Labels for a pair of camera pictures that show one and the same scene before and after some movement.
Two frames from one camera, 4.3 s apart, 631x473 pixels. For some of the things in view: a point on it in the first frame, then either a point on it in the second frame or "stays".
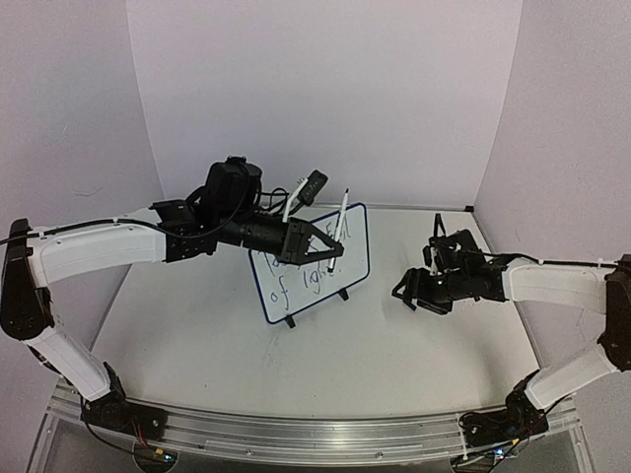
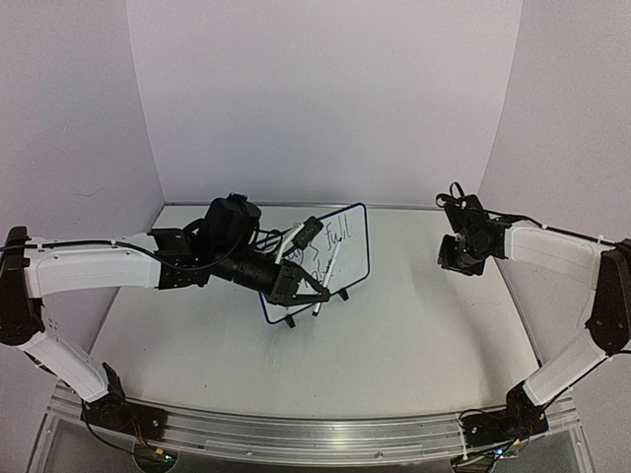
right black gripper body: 429,274 → 450,259
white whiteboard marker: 332,261 → 328,275
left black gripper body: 236,227 → 229,263
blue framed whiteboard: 284,287 stays
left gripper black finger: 314,257 → 305,299
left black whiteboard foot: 290,320 stays
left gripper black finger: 330,241 → 303,273
